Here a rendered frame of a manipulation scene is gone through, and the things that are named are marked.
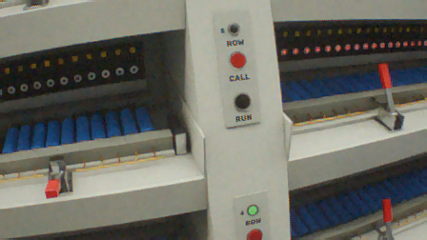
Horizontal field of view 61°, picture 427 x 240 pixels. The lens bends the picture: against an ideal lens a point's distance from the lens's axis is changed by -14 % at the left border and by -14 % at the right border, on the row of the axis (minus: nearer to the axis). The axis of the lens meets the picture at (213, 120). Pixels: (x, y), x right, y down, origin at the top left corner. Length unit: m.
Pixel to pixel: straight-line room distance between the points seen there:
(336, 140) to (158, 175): 0.22
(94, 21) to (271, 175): 0.26
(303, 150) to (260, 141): 0.07
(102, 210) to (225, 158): 0.15
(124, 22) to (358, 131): 0.33
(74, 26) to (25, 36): 0.06
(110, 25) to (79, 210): 0.20
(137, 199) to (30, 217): 0.12
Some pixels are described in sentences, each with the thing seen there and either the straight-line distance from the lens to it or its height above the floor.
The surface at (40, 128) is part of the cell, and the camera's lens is 0.55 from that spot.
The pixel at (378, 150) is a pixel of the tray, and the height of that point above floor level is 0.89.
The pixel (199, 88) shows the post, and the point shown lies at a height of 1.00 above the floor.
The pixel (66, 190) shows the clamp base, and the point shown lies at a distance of 0.45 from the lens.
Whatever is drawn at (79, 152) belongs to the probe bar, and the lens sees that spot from 0.47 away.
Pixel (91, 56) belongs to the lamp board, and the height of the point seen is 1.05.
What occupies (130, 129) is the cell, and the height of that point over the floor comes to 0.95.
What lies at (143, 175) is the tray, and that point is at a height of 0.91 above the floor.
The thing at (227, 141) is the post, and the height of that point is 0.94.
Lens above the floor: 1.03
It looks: 9 degrees down
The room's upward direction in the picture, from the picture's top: 7 degrees counter-clockwise
